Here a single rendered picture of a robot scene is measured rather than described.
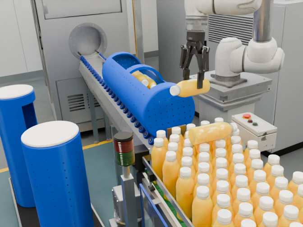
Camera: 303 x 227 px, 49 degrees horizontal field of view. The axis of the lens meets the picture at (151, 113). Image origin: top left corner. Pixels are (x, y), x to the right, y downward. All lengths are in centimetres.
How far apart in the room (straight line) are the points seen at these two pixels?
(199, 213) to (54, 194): 86
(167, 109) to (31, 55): 508
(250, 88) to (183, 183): 109
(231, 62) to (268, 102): 125
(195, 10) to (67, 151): 87
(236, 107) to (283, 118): 131
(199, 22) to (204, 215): 73
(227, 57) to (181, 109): 53
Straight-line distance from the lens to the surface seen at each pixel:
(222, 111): 207
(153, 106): 161
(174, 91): 135
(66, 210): 181
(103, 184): 311
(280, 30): 303
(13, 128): 245
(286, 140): 351
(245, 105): 214
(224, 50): 205
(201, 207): 111
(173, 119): 168
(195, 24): 137
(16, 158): 256
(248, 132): 154
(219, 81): 211
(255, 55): 201
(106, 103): 249
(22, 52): 651
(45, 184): 173
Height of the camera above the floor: 175
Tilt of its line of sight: 23 degrees down
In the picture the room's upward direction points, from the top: 3 degrees counter-clockwise
